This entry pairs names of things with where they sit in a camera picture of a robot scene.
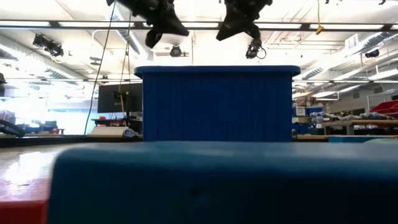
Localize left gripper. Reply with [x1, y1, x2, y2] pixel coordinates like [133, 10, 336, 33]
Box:
[105, 0, 190, 49]

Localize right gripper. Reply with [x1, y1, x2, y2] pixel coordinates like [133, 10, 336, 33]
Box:
[215, 0, 274, 42]

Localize large blue plastic bin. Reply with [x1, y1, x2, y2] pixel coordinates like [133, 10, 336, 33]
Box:
[134, 65, 302, 143]

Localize black round ceiling device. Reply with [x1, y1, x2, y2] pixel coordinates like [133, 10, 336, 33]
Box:
[169, 44, 183, 58]

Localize yellow hanging pendant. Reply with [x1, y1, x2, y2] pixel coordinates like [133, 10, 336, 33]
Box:
[315, 0, 325, 35]

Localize black monitor on stand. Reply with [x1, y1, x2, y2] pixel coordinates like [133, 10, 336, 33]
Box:
[96, 82, 144, 114]

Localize grey round desk grommet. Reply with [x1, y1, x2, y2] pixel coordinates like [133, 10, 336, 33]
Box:
[122, 128, 139, 139]

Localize wooden workbench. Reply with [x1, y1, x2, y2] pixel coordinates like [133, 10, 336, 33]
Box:
[320, 119, 398, 136]

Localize blue wooden block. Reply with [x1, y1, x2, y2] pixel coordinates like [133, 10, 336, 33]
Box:
[46, 141, 398, 224]
[328, 136, 386, 144]

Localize red storage bin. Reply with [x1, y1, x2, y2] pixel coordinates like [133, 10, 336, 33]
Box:
[369, 100, 398, 118]

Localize green wooden block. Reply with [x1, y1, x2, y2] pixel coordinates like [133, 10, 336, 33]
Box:
[363, 138, 398, 144]

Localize red wooden block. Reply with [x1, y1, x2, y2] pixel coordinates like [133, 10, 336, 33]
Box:
[0, 178, 52, 224]

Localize black ceiling device with cable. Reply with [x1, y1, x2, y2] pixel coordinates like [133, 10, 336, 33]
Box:
[245, 39, 267, 60]

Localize hanging black cable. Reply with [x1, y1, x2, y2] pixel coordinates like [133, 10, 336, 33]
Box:
[83, 0, 117, 136]

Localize black curved hose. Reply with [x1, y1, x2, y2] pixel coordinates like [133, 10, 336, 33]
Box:
[0, 119, 27, 138]

